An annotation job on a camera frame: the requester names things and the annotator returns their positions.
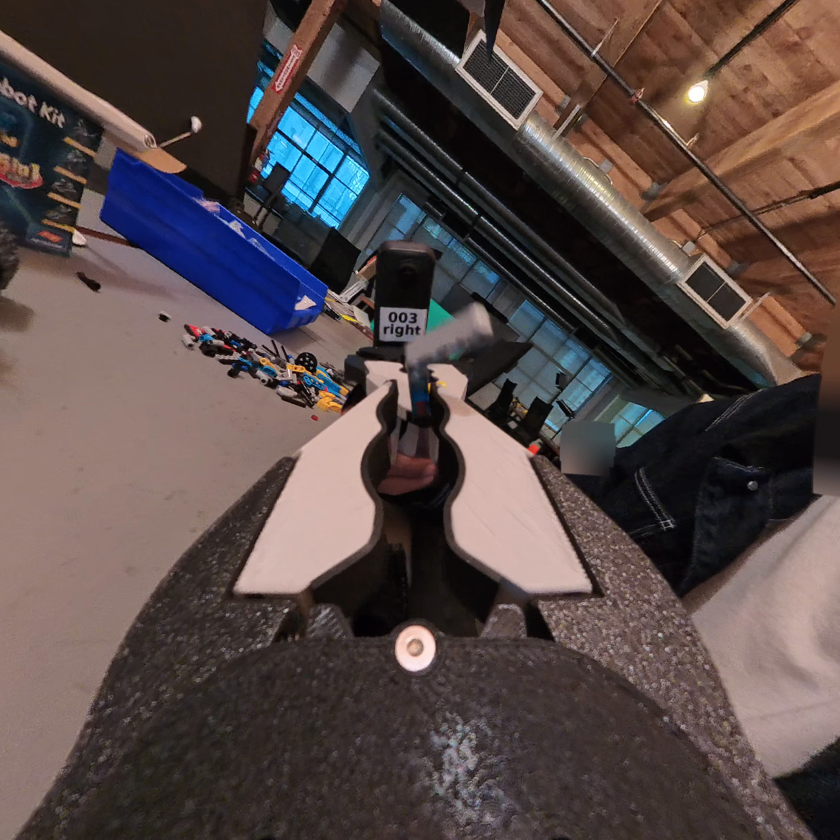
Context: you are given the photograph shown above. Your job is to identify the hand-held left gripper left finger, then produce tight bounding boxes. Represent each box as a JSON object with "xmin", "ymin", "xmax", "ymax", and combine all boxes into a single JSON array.
[{"xmin": 233, "ymin": 379, "xmax": 400, "ymax": 599}]

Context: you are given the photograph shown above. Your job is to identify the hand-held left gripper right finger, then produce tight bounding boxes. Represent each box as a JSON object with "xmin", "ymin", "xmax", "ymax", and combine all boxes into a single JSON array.
[{"xmin": 430, "ymin": 384, "xmax": 595, "ymax": 601}]

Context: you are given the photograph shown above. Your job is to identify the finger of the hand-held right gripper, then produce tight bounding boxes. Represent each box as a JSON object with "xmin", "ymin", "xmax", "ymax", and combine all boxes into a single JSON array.
[
  {"xmin": 427, "ymin": 362, "xmax": 469, "ymax": 401},
  {"xmin": 361, "ymin": 358, "xmax": 413, "ymax": 396}
]

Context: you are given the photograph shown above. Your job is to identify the grey bent perforated beam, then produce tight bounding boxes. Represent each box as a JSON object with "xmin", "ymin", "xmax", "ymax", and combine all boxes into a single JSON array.
[{"xmin": 403, "ymin": 305, "xmax": 493, "ymax": 368}]

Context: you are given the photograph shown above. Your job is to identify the pile of small brick pieces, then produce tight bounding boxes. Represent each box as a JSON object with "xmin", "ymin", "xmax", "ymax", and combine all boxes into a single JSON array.
[{"xmin": 182, "ymin": 323, "xmax": 352, "ymax": 416}]

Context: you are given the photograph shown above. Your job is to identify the grey desk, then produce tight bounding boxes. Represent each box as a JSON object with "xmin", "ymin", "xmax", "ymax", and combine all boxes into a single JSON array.
[{"xmin": 0, "ymin": 190, "xmax": 388, "ymax": 756}]

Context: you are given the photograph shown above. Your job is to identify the person's right hand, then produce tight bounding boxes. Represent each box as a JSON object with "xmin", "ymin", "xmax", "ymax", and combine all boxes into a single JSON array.
[{"xmin": 379, "ymin": 456, "xmax": 437, "ymax": 496}]

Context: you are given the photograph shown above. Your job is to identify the black monitor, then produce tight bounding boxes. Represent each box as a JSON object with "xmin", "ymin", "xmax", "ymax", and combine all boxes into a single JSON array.
[{"xmin": 308, "ymin": 226, "xmax": 362, "ymax": 293}]

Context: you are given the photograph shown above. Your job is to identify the large paned window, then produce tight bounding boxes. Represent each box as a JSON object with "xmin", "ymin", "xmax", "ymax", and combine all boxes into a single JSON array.
[{"xmin": 246, "ymin": 39, "xmax": 371, "ymax": 227}]

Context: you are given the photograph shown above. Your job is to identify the clear plastic bags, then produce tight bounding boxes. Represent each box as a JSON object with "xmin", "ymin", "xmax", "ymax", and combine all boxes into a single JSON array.
[{"xmin": 199, "ymin": 196, "xmax": 266, "ymax": 245}]

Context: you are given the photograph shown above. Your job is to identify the dark denim jacket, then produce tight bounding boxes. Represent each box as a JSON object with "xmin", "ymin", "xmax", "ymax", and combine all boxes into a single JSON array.
[{"xmin": 571, "ymin": 374, "xmax": 824, "ymax": 595}]

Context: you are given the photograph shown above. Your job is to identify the blue plastic bin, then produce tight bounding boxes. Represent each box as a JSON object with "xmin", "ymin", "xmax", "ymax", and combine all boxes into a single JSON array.
[{"xmin": 100, "ymin": 150, "xmax": 329, "ymax": 334}]

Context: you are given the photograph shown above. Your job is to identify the wooden support beam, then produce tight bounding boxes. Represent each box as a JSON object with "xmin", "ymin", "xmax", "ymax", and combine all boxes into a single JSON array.
[{"xmin": 246, "ymin": 0, "xmax": 382, "ymax": 152}]

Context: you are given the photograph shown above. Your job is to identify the white shirt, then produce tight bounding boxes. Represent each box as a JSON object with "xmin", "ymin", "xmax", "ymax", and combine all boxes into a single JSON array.
[{"xmin": 682, "ymin": 495, "xmax": 840, "ymax": 778}]

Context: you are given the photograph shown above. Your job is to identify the black ceiling pipe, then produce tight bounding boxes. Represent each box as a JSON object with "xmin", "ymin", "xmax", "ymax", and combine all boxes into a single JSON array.
[{"xmin": 535, "ymin": 0, "xmax": 837, "ymax": 306}]

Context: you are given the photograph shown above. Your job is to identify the dark backdrop screen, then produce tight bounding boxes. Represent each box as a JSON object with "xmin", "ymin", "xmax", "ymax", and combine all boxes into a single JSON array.
[{"xmin": 0, "ymin": 0, "xmax": 270, "ymax": 204}]

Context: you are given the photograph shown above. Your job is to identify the dark blue printed cardboard box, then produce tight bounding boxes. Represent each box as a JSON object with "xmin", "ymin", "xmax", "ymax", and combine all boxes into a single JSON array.
[{"xmin": 0, "ymin": 59, "xmax": 106, "ymax": 257}]

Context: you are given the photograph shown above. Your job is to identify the white backdrop base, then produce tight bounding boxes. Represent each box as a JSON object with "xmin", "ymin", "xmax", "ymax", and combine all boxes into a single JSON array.
[{"xmin": 0, "ymin": 29, "xmax": 203, "ymax": 173}]

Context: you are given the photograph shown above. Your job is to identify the silver ventilation duct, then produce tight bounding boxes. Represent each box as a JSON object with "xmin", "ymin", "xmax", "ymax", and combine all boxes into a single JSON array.
[{"xmin": 377, "ymin": 0, "xmax": 798, "ymax": 388}]

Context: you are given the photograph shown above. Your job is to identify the white duct vent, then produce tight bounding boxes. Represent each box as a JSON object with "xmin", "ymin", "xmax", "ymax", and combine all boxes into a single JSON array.
[
  {"xmin": 455, "ymin": 29, "xmax": 544, "ymax": 129},
  {"xmin": 676, "ymin": 252, "xmax": 752, "ymax": 329}
]

